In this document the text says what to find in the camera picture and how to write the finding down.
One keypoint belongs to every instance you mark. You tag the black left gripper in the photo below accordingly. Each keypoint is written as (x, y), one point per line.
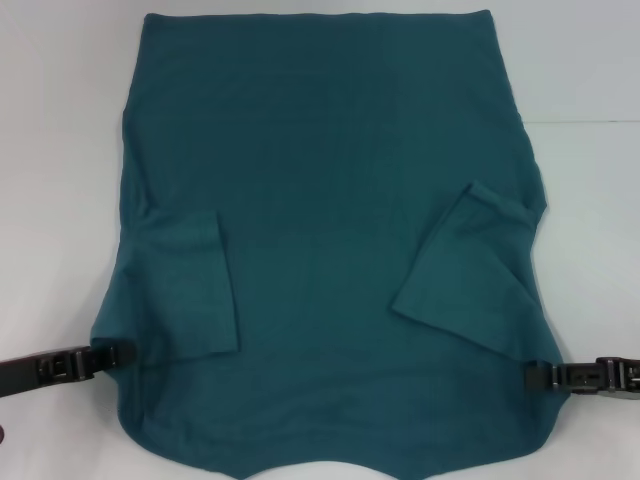
(35, 372)

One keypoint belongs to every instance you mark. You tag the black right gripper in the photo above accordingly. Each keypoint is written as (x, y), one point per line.
(622, 377)

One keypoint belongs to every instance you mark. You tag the blue teal shirt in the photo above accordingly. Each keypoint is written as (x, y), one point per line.
(320, 150)

